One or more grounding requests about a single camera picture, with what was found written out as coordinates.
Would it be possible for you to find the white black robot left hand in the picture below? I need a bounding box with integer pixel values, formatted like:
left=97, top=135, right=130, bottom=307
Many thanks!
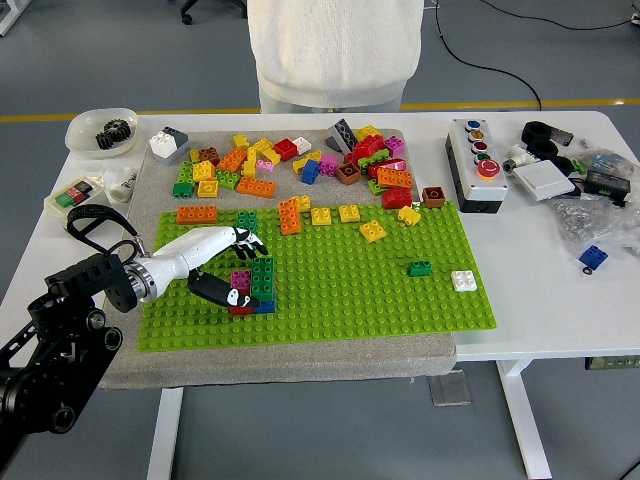
left=139, top=225, right=268, bottom=309

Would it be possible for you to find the orange long toy brick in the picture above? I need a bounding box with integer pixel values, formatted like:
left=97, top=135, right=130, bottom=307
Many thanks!
left=375, top=167, right=415, bottom=190
left=175, top=204, right=220, bottom=225
left=277, top=196, right=302, bottom=235
left=235, top=176, right=277, bottom=199

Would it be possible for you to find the grey sloped toy brick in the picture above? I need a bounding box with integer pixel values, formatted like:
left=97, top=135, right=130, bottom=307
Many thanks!
left=323, top=118, right=360, bottom=152

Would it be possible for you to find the red curved toy brick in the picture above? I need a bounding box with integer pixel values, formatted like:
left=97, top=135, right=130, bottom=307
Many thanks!
left=367, top=157, right=407, bottom=179

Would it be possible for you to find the white square toy brick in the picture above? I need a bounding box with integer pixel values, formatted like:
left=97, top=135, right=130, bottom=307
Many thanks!
left=449, top=269, right=478, bottom=293

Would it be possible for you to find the white and grey block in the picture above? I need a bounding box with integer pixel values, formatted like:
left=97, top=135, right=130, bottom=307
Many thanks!
left=148, top=125, right=191, bottom=167

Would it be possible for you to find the grey-brown felt mat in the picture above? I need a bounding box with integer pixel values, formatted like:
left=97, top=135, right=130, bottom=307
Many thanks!
left=97, top=128, right=459, bottom=391

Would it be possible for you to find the white plastic tray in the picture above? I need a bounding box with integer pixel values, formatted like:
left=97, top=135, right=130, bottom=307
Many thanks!
left=64, top=107, right=139, bottom=160

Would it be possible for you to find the lime green studded baseplate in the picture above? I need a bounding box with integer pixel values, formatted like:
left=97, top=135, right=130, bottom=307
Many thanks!
left=136, top=200, right=500, bottom=354

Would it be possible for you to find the white table leg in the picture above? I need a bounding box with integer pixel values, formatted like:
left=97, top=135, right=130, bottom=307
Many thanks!
left=494, top=359, right=554, bottom=480
left=147, top=387, right=185, bottom=480

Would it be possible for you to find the black office chair base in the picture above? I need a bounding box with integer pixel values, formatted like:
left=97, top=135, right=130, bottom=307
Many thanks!
left=178, top=0, right=250, bottom=25

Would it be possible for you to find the grey floor plate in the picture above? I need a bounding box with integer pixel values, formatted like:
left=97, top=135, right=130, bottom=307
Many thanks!
left=427, top=372, right=474, bottom=407

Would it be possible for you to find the white push-button control box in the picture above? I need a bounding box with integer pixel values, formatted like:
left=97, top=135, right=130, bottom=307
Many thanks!
left=444, top=118, right=510, bottom=215

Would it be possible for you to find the white pipe fitting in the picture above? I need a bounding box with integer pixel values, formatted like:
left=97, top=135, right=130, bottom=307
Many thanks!
left=502, top=144, right=539, bottom=174

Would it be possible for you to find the dark clear plastic case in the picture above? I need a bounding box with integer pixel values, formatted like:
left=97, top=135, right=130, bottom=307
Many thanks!
left=547, top=124, right=575, bottom=147

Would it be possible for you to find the clear bag of screws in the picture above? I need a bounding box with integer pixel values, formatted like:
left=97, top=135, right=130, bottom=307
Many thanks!
left=548, top=194, right=640, bottom=261

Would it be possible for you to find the black power adapter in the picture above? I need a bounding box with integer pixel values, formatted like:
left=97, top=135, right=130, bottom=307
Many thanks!
left=583, top=169, right=632, bottom=201

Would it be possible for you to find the clear bag of parts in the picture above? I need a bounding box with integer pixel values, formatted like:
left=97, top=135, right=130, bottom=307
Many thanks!
left=579, top=147, right=640, bottom=176

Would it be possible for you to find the table height control panel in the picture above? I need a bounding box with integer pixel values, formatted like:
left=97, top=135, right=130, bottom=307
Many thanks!
left=584, top=354, right=640, bottom=371

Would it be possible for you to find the white switch box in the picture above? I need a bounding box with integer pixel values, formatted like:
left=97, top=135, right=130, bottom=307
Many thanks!
left=43, top=175, right=109, bottom=219

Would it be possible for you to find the white furniture frame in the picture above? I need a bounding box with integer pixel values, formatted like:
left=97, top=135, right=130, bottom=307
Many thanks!
left=0, top=0, right=26, bottom=36

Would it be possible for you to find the black floor cable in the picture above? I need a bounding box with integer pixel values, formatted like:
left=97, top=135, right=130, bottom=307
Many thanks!
left=477, top=0, right=640, bottom=30
left=433, top=0, right=543, bottom=112

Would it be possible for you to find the white wall switch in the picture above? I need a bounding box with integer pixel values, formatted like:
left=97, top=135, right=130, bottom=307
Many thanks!
left=513, top=160, right=577, bottom=202

